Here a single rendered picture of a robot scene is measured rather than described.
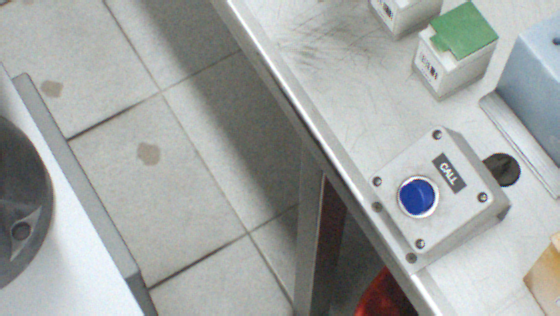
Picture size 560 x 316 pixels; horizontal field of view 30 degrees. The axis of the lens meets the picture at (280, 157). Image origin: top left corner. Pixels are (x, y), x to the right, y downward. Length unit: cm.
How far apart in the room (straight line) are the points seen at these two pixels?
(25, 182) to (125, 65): 114
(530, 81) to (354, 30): 16
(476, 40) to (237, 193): 99
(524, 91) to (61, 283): 37
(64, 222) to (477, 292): 31
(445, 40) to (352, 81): 9
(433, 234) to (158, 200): 105
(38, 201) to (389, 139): 28
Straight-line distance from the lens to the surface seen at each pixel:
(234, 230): 174
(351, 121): 85
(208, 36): 189
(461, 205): 76
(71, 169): 85
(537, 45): 79
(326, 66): 87
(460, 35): 82
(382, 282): 127
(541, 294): 80
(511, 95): 85
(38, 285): 78
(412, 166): 77
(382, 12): 88
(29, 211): 76
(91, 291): 77
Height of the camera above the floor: 165
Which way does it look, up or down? 67 degrees down
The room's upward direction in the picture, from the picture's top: straight up
